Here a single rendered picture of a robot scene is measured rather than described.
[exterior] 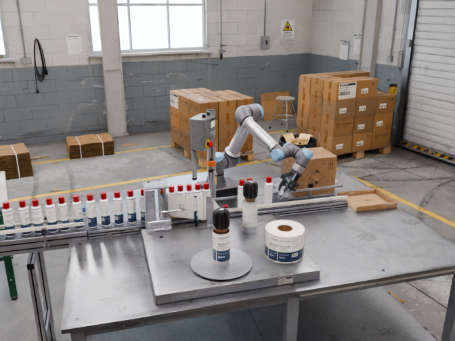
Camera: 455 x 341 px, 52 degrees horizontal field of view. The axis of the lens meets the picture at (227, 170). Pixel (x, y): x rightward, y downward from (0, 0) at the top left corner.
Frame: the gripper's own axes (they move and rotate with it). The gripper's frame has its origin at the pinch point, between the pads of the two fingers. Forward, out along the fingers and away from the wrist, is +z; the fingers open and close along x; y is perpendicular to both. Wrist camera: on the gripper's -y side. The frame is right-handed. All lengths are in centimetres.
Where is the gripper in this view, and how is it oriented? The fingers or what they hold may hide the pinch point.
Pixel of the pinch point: (279, 197)
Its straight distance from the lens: 301.9
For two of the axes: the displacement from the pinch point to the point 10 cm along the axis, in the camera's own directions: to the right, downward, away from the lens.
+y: 2.6, 3.2, -9.1
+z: -4.8, 8.6, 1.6
